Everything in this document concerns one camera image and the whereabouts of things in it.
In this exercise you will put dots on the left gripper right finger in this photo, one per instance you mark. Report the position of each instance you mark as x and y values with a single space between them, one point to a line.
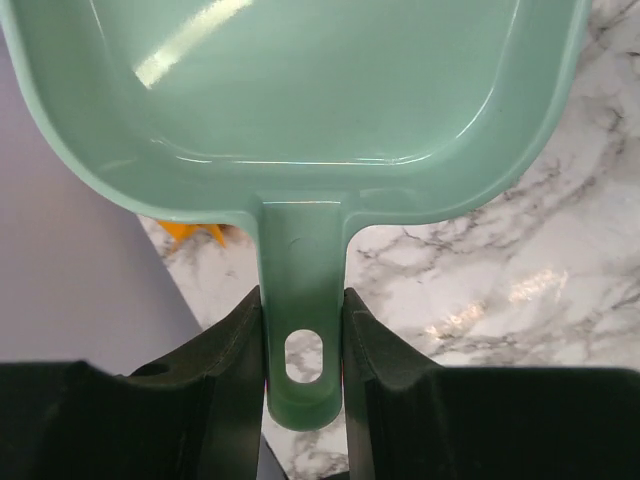
408 417

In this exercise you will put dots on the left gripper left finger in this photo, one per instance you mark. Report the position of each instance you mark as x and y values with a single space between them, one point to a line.
195 413

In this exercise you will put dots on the green plastic dustpan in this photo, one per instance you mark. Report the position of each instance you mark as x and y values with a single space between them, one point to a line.
300 122

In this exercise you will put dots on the orange snack bag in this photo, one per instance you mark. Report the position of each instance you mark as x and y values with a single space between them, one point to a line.
181 232

